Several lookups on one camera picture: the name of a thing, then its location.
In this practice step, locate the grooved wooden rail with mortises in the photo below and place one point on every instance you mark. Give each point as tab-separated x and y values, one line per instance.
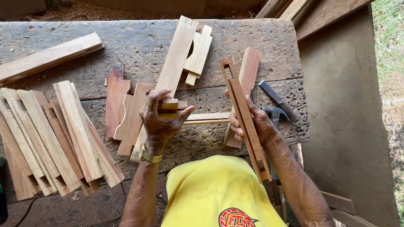
241	107

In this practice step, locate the reddish shaped wooden slat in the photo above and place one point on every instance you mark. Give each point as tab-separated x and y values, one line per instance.
115	101

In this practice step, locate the gold wristwatch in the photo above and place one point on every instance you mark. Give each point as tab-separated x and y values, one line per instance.
151	156

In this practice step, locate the person's right hand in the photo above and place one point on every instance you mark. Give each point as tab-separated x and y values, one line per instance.
263	124

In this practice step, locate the leaning weathered wooden planks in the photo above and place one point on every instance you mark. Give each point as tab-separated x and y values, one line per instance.
315	15

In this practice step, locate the yellow shirt with red emblem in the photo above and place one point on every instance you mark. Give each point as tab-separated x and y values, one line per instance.
214	195

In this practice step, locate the reddish square wooden post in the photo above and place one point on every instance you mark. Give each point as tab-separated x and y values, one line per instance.
251	69

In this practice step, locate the long pale wooden board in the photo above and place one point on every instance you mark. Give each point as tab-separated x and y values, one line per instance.
176	56

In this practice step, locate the pile of grooved wooden rails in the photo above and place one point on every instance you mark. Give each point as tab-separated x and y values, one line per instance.
53	142

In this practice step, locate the steel claw hammer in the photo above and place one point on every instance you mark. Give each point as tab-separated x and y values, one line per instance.
275	114

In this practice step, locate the short pale tenoned board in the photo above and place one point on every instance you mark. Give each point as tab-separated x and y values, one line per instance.
198	53

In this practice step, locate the pale shaped wooden slat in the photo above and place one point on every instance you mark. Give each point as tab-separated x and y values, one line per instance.
131	123

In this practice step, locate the person's left hand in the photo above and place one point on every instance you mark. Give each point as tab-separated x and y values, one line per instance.
157	127

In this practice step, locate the short notched wooden rail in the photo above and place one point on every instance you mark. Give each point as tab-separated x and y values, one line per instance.
205	118

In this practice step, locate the stacked wooden offcuts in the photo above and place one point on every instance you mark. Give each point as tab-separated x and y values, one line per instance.
342	208

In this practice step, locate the thick pale wooden plank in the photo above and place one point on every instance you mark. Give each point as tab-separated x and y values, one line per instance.
47	58

